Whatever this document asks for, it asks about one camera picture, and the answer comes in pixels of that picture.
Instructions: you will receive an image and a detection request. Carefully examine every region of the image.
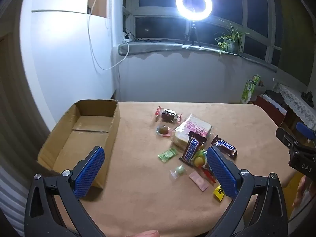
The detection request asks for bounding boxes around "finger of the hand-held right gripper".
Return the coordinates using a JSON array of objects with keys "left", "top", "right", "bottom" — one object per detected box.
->
[
  {"left": 296, "top": 122, "right": 316, "bottom": 141},
  {"left": 276, "top": 127, "right": 300, "bottom": 153}
]

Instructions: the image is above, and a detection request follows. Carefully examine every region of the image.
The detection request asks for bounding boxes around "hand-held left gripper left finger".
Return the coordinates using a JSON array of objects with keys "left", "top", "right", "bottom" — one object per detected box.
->
[{"left": 24, "top": 146, "right": 106, "bottom": 237}]

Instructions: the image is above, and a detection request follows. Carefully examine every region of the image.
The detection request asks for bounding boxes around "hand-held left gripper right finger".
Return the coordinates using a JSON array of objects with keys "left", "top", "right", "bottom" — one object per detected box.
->
[{"left": 206, "top": 145, "right": 289, "bottom": 237}]

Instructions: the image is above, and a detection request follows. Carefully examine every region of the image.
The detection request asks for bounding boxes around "yellow candy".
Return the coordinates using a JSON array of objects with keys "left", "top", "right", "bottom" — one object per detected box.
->
[{"left": 213, "top": 185, "right": 225, "bottom": 202}]

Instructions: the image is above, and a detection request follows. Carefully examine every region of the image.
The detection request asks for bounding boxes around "pink candy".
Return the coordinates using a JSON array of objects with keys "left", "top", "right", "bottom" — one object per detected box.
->
[{"left": 189, "top": 172, "right": 208, "bottom": 192}]

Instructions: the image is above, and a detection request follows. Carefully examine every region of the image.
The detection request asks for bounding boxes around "green lid jelly cup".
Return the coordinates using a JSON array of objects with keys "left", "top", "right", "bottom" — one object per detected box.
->
[{"left": 193, "top": 150, "right": 207, "bottom": 167}]

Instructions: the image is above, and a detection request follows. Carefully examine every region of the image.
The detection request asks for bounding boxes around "brown chocolate bar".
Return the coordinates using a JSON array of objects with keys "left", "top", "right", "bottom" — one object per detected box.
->
[
  {"left": 179, "top": 131, "right": 208, "bottom": 165},
  {"left": 211, "top": 135, "right": 238, "bottom": 158}
]

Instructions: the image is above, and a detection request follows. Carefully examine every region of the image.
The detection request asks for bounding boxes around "cardboard box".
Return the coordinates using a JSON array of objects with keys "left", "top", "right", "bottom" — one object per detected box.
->
[{"left": 37, "top": 99, "right": 121, "bottom": 190}]

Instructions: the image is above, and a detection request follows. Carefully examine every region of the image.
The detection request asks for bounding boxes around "clear green candy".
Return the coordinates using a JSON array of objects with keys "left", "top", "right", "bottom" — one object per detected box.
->
[{"left": 169, "top": 165, "right": 185, "bottom": 179}]

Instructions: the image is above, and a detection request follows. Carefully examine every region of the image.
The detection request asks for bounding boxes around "person's right hand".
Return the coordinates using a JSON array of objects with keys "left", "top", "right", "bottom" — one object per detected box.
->
[{"left": 292, "top": 175, "right": 309, "bottom": 208}]

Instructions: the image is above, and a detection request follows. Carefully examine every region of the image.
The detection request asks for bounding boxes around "person's left hand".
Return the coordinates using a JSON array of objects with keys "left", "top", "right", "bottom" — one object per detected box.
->
[{"left": 133, "top": 230, "right": 161, "bottom": 237}]

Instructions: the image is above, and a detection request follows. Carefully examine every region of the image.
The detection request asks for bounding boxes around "red wrapped stick snack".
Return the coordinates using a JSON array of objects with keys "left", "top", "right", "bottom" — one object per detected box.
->
[{"left": 201, "top": 165, "right": 216, "bottom": 183}]

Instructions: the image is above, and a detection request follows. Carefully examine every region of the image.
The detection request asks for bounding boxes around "white lace cloth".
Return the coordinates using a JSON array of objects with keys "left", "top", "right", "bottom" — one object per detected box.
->
[{"left": 278, "top": 83, "right": 316, "bottom": 131}]

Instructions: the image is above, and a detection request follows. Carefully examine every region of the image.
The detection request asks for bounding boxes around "red box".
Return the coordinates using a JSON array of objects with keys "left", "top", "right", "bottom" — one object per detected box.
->
[{"left": 253, "top": 94, "right": 288, "bottom": 126}]

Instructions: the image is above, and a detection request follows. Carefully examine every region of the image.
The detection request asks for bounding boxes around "wrapped sandwich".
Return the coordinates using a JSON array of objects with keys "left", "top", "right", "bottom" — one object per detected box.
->
[{"left": 171, "top": 114, "right": 213, "bottom": 151}]

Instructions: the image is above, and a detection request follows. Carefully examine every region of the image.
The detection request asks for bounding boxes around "tan table blanket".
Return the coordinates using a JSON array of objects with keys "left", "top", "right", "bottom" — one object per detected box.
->
[{"left": 37, "top": 101, "right": 300, "bottom": 237}]

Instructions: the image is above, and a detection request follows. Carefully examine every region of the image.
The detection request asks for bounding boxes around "green snack bag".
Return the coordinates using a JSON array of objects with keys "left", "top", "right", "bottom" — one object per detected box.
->
[{"left": 241, "top": 74, "right": 261, "bottom": 104}]

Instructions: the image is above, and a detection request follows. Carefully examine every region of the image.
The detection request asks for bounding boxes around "red wrapped chocolate cake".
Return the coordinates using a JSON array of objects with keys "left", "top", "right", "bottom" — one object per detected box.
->
[{"left": 155, "top": 107, "right": 182, "bottom": 123}]

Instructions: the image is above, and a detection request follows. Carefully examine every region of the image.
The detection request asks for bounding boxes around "beige striped curtain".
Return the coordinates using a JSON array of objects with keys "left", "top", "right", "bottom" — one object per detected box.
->
[{"left": 0, "top": 32, "right": 57, "bottom": 228}]

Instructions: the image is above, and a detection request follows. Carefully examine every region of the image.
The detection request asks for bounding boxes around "potted spider plant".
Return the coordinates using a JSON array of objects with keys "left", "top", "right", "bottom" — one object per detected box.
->
[{"left": 215, "top": 18, "right": 250, "bottom": 56}]

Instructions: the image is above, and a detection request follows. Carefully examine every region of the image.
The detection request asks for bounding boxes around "black tripod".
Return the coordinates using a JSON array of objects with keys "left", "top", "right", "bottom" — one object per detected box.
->
[{"left": 184, "top": 21, "right": 201, "bottom": 46}]

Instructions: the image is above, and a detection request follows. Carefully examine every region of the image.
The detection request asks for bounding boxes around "white cable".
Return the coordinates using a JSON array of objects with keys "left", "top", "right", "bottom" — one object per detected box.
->
[{"left": 86, "top": 0, "right": 130, "bottom": 70}]

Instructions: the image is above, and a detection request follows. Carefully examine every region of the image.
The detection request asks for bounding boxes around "window frame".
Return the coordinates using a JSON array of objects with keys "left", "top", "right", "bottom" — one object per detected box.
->
[{"left": 122, "top": 0, "right": 283, "bottom": 68}]

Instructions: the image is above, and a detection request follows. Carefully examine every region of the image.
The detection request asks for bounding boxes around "ring light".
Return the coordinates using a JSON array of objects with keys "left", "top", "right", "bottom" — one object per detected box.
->
[{"left": 176, "top": 0, "right": 213, "bottom": 21}]

